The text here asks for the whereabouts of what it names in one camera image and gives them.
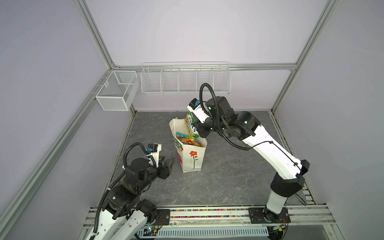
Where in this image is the small white mesh basket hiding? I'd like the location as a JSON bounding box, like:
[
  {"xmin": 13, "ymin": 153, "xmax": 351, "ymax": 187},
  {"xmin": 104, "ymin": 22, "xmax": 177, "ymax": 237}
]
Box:
[{"xmin": 96, "ymin": 71, "xmax": 140, "ymax": 112}]

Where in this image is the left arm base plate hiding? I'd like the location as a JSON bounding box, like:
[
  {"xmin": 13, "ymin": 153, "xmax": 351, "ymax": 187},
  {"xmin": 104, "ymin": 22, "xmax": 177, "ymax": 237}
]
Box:
[{"xmin": 153, "ymin": 209, "xmax": 171, "ymax": 226}]

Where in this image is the white floral paper bag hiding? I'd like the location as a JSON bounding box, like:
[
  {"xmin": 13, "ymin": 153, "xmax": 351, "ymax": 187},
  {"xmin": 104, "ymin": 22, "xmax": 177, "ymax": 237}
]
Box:
[{"xmin": 169, "ymin": 119, "xmax": 208, "ymax": 173}]

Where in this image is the green Fox's spring tea bag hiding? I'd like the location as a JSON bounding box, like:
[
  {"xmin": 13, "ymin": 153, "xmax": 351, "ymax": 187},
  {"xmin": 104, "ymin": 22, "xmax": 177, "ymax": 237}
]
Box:
[{"xmin": 185, "ymin": 113, "xmax": 200, "ymax": 139}]

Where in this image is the orange Fox's fruits bag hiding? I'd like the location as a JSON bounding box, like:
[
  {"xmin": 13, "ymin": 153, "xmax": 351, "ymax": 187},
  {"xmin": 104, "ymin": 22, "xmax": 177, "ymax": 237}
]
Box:
[{"xmin": 179, "ymin": 138, "xmax": 201, "ymax": 147}]

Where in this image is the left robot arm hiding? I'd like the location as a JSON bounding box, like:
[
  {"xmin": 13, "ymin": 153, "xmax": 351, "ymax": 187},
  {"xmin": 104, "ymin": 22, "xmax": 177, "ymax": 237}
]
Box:
[{"xmin": 86, "ymin": 143, "xmax": 175, "ymax": 240}]

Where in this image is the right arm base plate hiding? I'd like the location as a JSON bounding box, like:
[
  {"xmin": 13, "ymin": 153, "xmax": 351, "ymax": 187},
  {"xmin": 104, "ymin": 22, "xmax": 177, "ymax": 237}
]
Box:
[{"xmin": 248, "ymin": 207, "xmax": 291, "ymax": 224}]

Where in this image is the teal Fox's candy bag front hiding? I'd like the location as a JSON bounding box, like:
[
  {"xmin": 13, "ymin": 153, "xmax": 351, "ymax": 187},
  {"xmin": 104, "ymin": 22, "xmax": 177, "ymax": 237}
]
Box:
[{"xmin": 176, "ymin": 132, "xmax": 190, "ymax": 139}]

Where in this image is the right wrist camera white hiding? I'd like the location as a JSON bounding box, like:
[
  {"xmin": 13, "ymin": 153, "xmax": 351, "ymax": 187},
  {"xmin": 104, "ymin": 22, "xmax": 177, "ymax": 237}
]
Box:
[{"xmin": 187, "ymin": 98, "xmax": 210, "ymax": 124}]

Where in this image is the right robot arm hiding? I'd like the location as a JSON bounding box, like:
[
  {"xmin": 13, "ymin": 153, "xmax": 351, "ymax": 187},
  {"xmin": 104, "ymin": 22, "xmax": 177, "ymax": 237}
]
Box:
[{"xmin": 188, "ymin": 83, "xmax": 310, "ymax": 223}]

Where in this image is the long white wire basket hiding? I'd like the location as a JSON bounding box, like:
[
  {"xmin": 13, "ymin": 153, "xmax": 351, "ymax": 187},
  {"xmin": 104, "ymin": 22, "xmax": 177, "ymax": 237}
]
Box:
[{"xmin": 141, "ymin": 62, "xmax": 232, "ymax": 95}]

